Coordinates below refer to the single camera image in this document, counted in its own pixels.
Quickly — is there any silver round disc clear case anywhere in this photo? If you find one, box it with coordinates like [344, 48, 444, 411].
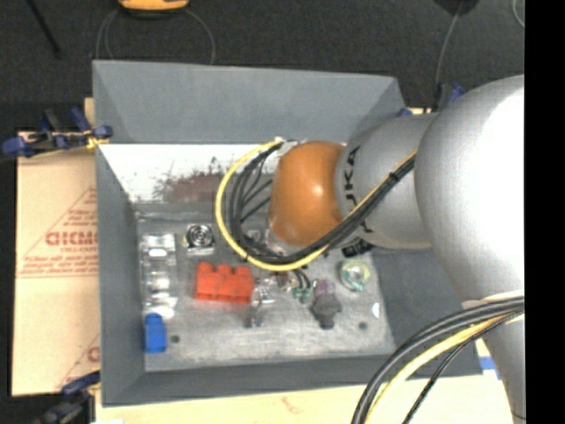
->
[183, 222, 217, 256]

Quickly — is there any clear round glass thing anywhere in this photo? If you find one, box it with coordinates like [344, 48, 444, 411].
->
[338, 260, 372, 294]

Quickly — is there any brown cardboard board red print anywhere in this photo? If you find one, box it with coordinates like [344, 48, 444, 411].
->
[10, 147, 102, 398]

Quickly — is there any grey metal bin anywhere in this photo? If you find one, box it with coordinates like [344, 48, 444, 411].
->
[91, 59, 483, 406]

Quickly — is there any orange-red toy building block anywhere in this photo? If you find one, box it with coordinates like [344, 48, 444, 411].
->
[192, 261, 256, 305]

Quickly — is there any black cylinder on white bracket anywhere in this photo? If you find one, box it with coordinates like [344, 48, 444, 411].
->
[309, 278, 343, 330]

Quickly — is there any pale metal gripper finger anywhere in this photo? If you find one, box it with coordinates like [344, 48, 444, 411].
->
[244, 292, 263, 329]
[259, 283, 279, 307]

